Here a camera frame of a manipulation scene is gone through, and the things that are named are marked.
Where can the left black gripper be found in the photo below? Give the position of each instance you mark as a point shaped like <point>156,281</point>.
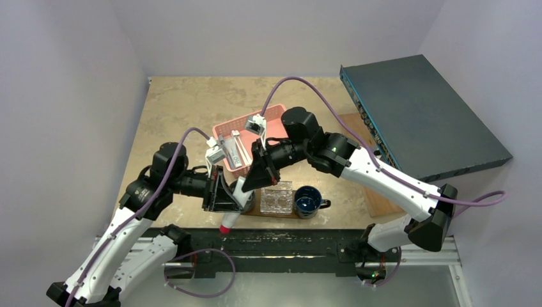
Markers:
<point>220,198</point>

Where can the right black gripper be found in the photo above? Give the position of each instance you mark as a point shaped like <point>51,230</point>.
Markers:
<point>267,162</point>

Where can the white red-capped toothpaste tube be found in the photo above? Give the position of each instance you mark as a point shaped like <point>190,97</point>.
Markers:
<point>242,199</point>

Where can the oval wooden tray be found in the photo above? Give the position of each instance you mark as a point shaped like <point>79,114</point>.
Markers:
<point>256,212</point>

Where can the clear plastic holder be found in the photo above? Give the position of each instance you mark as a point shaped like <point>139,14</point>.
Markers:
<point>278,198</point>

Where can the blue enamel mug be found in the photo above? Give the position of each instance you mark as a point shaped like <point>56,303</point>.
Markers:
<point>308,201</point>

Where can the dark green enamel mug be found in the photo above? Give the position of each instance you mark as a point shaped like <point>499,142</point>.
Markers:
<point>251,202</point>

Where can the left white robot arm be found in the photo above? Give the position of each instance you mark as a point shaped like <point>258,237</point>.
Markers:
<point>108,276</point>

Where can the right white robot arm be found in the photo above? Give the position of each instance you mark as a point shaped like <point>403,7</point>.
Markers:
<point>429,209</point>

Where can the wooden board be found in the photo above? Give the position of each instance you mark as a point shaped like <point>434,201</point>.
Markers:
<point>377,205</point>

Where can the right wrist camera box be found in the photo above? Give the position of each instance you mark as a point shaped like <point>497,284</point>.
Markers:
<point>257,124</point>

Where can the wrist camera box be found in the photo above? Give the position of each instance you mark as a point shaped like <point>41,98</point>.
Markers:
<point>214,154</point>
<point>257,124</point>

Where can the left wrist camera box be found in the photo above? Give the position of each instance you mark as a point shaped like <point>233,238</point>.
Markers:
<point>214,154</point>

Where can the black aluminium base frame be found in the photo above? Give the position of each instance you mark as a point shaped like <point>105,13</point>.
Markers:
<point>331,251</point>

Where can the dark network switch box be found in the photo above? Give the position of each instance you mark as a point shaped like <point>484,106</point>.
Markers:
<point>420,124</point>

